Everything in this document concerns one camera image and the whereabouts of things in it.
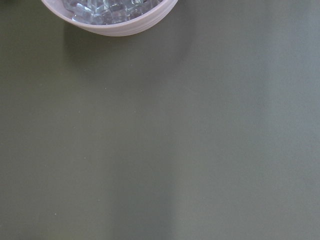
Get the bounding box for pink bowl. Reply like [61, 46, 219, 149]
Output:
[42, 0, 177, 37]

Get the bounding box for clear ice cubes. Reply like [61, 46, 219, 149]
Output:
[62, 0, 161, 25]

